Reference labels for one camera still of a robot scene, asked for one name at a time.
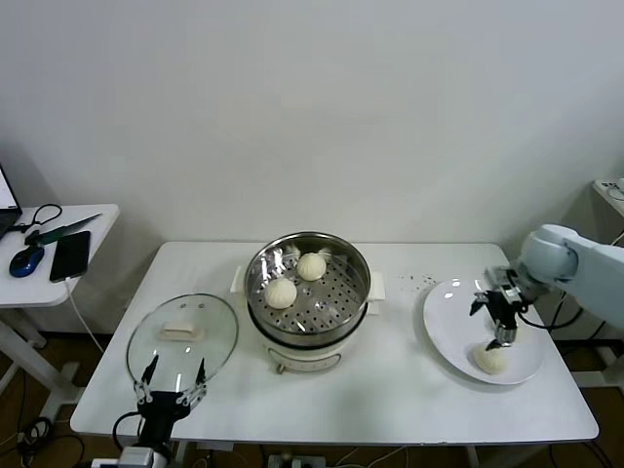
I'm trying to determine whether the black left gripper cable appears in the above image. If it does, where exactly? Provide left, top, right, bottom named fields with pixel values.
left=112, top=411, right=145, bottom=443

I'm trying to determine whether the small white side table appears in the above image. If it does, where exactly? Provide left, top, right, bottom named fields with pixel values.
left=0, top=203, right=121, bottom=425

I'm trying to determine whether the blue computer mouse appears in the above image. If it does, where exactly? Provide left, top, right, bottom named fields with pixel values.
left=8, top=245, right=46, bottom=279

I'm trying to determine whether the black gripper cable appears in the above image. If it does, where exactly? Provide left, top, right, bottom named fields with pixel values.
left=514, top=292, right=586, bottom=332
left=112, top=411, right=145, bottom=443

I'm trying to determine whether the black laptop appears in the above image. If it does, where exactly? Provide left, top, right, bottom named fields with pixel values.
left=0, top=160, right=24, bottom=240

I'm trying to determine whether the black floor cable bundle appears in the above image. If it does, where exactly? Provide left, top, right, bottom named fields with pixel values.
left=17, top=416, right=87, bottom=468

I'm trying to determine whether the black cable with adapter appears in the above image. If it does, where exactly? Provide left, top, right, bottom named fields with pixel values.
left=548, top=296, right=613, bottom=340

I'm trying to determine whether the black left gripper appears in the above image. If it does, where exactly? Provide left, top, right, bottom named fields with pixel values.
left=134, top=354, right=207, bottom=445

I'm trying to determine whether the perforated stainless steamer basket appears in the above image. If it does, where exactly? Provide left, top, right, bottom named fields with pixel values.
left=245, top=232, right=372, bottom=342

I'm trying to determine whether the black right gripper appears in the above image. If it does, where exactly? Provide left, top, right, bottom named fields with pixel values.
left=469, top=290, right=526, bottom=352

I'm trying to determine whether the white electric cooking pot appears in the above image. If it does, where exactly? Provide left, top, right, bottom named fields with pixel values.
left=229, top=265, right=387, bottom=375

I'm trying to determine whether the white charging cable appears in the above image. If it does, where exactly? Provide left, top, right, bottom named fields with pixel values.
left=65, top=277, right=106, bottom=355

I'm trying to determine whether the white side desk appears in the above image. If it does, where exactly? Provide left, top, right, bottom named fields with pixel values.
left=592, top=177, right=624, bottom=218

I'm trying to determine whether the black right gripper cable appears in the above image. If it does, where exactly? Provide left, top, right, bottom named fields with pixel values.
left=514, top=292, right=586, bottom=332

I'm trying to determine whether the black looped cable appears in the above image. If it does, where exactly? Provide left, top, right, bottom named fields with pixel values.
left=9, top=203, right=63, bottom=235

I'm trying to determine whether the large white plate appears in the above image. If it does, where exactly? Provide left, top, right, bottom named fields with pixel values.
left=422, top=277, right=547, bottom=386

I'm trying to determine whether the white desk foot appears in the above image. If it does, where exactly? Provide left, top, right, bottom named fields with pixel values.
left=569, top=348, right=624, bottom=391

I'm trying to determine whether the black smartphone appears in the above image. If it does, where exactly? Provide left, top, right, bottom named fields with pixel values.
left=49, top=230, right=93, bottom=284

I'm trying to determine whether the white floor power strip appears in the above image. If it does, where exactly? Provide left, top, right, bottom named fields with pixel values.
left=266, top=452, right=327, bottom=468

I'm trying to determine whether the glass lid with white handle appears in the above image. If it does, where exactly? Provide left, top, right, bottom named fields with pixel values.
left=126, top=292, right=240, bottom=391

